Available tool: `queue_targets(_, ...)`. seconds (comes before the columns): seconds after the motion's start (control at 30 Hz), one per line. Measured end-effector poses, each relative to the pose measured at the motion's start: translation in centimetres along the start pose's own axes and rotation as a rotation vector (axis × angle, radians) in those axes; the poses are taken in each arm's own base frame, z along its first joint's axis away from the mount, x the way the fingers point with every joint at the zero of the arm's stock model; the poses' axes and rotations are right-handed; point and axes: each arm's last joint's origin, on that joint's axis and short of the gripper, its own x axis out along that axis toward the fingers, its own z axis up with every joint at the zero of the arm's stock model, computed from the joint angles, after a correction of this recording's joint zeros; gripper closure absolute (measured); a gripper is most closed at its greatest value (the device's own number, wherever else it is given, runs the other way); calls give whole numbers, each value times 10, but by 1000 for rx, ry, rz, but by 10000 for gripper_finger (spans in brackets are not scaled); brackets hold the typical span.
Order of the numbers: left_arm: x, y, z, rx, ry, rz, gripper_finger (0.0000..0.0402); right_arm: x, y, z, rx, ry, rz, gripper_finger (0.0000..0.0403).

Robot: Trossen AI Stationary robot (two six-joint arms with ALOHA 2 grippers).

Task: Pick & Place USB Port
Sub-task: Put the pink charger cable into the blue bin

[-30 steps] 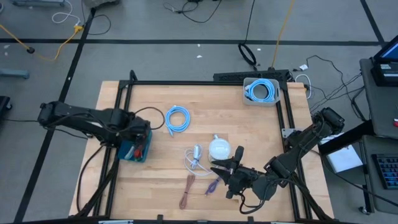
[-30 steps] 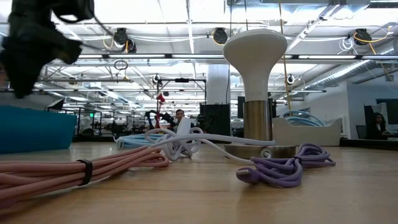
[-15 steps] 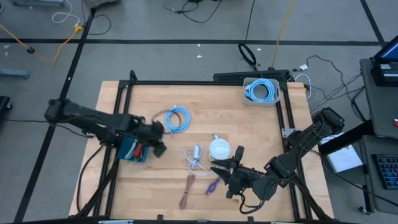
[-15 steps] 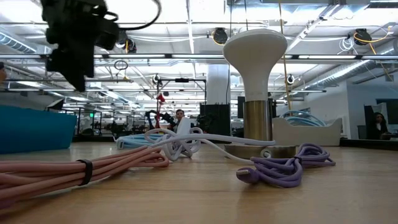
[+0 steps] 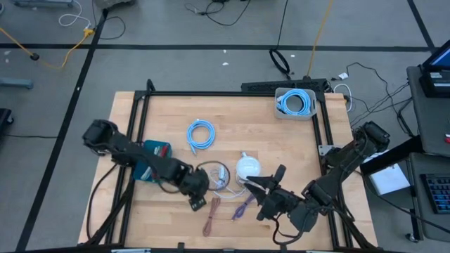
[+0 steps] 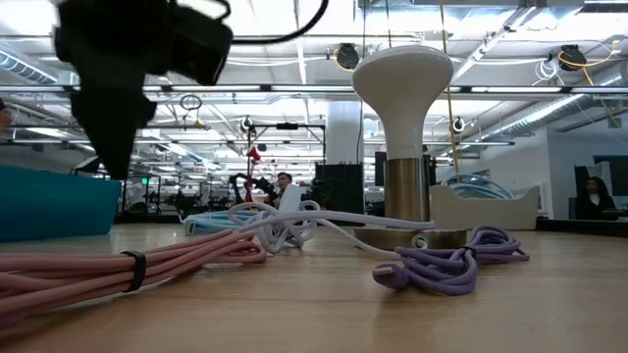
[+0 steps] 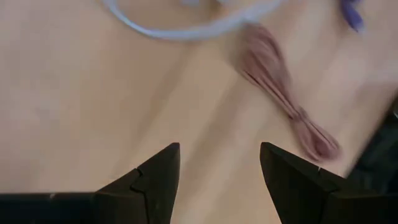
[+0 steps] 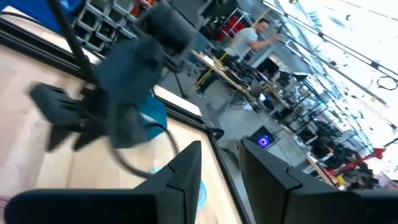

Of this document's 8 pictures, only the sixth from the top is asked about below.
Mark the silver ventilation duct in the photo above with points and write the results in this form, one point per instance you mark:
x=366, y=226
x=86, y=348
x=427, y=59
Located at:
x=24, y=68
x=539, y=115

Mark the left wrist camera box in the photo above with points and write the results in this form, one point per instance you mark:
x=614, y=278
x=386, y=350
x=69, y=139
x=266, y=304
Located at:
x=203, y=44

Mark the black equipment cabinet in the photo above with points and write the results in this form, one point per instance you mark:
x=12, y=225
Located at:
x=338, y=188

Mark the white plastic bin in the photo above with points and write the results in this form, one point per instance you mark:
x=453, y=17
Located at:
x=486, y=213

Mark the white building column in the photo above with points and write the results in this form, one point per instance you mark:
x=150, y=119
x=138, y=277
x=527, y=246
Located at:
x=343, y=132

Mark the person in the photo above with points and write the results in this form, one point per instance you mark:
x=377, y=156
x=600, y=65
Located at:
x=283, y=182
x=595, y=201

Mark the person's hand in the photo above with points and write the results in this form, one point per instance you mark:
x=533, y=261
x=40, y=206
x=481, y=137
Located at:
x=4, y=117

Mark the black metal gantry frame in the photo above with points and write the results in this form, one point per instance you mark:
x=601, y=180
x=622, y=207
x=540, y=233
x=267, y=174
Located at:
x=287, y=126

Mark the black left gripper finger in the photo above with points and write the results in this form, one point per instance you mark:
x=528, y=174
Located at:
x=115, y=132

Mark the teal blue plastic bin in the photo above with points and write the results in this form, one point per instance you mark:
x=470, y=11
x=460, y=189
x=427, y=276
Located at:
x=54, y=206

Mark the red lamp on pole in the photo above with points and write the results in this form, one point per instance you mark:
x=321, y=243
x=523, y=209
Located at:
x=253, y=155

